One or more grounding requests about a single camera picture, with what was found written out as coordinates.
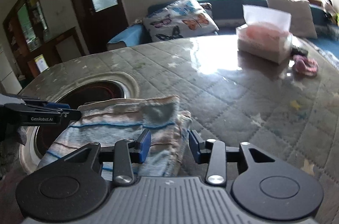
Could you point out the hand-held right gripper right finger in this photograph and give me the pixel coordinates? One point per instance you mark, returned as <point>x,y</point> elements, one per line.
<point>192,145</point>

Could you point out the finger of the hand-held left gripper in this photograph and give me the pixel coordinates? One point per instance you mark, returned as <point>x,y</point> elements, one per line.
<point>53,116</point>
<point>57,105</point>

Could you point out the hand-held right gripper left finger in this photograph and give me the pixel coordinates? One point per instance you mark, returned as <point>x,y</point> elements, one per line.
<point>145,145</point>

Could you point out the striped blue grey pants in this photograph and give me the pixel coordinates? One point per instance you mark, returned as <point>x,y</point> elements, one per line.
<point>119,118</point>

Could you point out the yellow paper sheet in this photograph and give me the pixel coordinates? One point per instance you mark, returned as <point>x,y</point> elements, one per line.
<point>41,63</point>

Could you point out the round recessed table heater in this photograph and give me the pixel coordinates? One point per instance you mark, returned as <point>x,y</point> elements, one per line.
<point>100,91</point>

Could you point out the white cabinet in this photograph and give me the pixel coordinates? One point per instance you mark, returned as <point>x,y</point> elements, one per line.
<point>9,75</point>

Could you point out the white flat panel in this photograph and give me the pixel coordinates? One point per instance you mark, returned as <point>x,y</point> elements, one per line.
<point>68,49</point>

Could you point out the quilted star table cover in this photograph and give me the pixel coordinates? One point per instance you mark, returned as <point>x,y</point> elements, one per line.
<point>212,81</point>

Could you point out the dark wooden shelf cabinet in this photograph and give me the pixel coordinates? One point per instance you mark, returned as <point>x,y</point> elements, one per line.
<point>16,36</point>

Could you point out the dark wooden glass door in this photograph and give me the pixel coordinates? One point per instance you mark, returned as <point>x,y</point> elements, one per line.
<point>87,28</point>

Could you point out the white tissue box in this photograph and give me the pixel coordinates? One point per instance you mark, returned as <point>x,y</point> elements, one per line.
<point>262,46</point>

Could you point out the butterfly print pillow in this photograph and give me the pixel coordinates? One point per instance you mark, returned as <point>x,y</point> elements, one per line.
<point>182,20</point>

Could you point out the blue sofa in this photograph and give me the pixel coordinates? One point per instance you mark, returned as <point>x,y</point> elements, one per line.
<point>227,6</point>

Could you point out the plain grey pillow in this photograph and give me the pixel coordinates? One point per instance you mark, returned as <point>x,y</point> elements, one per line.
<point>291,14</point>

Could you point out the black and white plush toy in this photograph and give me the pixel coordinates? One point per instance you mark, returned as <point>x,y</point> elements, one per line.
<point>328,4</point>

